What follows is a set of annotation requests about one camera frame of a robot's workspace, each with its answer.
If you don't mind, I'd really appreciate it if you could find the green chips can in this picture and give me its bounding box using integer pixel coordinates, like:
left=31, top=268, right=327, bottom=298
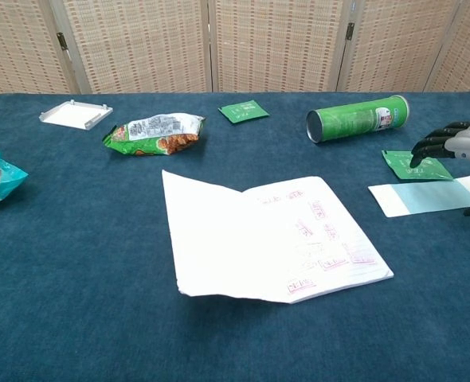
left=305, top=94, right=411, bottom=143

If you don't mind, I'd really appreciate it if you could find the teal snack bag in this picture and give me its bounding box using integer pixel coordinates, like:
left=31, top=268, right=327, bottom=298
left=0, top=151, right=29, bottom=211

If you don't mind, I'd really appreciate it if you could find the woven folding screen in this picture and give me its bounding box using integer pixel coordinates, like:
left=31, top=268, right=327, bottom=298
left=0, top=0, right=470, bottom=99

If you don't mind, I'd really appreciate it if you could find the green snack bag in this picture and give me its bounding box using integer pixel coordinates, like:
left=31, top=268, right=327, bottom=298
left=102, top=112, right=206, bottom=157

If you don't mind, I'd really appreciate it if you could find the dark blue tablecloth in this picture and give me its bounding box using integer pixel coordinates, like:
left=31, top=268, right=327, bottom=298
left=0, top=92, right=470, bottom=382

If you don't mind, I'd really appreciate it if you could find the yellow cover notebook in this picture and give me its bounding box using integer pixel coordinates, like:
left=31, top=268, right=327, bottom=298
left=161, top=169, right=395, bottom=306

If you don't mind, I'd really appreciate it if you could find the light blue paper card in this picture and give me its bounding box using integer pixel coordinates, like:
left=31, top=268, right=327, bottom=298
left=367, top=173, right=470, bottom=219

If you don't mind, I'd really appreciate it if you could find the white plastic tray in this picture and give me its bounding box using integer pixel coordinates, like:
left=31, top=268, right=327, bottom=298
left=38, top=99, right=114, bottom=131

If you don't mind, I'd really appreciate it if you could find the green tea sachet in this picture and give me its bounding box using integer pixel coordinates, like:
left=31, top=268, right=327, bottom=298
left=381, top=150, right=455, bottom=182
left=217, top=99, right=271, bottom=126

